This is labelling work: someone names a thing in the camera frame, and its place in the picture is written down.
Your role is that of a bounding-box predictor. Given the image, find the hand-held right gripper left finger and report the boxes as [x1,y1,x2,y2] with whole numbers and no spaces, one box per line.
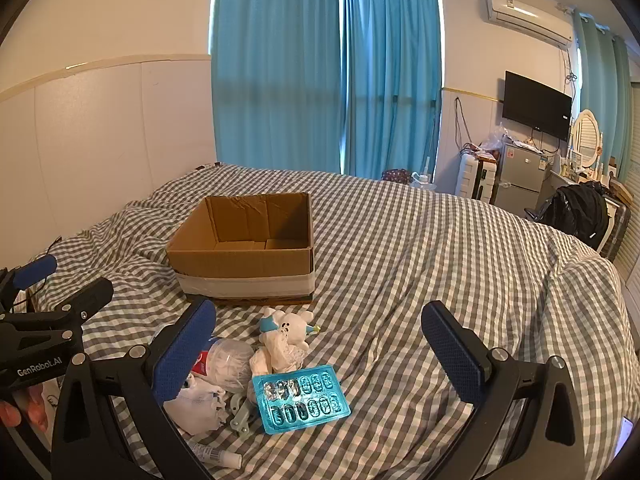
[50,296,231,480]

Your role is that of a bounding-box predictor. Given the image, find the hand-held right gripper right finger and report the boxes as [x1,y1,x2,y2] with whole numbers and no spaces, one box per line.
[421,301,587,480]

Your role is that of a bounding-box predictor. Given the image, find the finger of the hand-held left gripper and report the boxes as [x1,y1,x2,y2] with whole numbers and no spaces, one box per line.
[0,277,115,348]
[0,254,58,312]

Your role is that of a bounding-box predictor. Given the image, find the clear plastic bottle red label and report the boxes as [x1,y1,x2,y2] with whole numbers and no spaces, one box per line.
[190,337,256,393]

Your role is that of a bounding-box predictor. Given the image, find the white plastic bag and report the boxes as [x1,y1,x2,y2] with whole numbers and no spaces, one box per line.
[162,375,228,436]

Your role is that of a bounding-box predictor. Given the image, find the grey-green scissors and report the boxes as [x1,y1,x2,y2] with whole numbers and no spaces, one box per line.
[229,392,261,433]

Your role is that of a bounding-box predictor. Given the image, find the white tissue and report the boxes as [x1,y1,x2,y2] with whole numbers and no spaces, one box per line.
[249,334,307,376]

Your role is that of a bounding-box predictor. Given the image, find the brown cardboard box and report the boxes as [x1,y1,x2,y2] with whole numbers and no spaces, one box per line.
[166,192,317,306]

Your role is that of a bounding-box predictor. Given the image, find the small white tube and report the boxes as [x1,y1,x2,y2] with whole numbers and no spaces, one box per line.
[189,444,243,469]

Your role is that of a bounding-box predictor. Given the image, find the blue blister pack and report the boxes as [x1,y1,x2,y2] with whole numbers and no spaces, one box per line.
[251,364,352,435]

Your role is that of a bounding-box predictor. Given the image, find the person's left hand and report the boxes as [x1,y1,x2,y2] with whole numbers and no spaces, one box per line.
[0,391,55,435]

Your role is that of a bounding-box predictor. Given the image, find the grey checkered blanket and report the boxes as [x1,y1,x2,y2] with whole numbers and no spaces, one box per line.
[0,162,635,480]

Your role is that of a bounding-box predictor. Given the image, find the clear water jug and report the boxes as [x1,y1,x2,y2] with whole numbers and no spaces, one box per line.
[411,157,438,192]

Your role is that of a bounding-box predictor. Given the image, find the white suitcase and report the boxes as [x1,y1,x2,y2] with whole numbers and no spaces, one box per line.
[457,152,498,204]

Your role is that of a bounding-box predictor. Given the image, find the black backpack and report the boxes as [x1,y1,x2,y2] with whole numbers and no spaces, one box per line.
[537,182,611,252]

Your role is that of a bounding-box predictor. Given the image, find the smartphone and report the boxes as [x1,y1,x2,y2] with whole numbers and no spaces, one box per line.
[612,415,637,462]

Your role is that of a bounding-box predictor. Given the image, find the silver mini fridge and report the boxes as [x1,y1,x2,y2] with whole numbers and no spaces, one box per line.
[492,141,548,211]

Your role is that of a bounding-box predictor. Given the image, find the white louvered wardrobe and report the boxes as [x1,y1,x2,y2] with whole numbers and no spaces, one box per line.
[612,77,640,311]

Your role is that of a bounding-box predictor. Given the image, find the clear plastic bag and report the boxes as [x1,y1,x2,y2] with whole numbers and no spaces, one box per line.
[482,127,515,155]

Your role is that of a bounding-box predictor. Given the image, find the white oval mirror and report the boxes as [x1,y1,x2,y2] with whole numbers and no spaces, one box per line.
[569,109,603,171]

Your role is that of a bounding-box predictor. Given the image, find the narrow blue curtain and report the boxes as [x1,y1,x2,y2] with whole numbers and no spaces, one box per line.
[341,0,446,182]

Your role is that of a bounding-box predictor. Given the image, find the wide blue curtain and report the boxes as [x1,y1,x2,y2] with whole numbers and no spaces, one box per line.
[209,0,347,177]

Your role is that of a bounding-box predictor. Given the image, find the teal eyelet curtain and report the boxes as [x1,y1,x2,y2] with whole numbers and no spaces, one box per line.
[571,7,633,181]

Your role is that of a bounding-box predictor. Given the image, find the white air conditioner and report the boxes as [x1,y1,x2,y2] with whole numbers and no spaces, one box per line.
[482,0,575,51]

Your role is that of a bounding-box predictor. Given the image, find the black cable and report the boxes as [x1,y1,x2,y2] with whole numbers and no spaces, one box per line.
[27,237,63,311]

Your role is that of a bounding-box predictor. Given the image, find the hanging wall cable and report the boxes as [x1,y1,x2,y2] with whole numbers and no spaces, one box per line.
[452,97,472,150]

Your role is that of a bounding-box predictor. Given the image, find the black wall television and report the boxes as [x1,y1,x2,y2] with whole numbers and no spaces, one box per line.
[501,71,573,143]

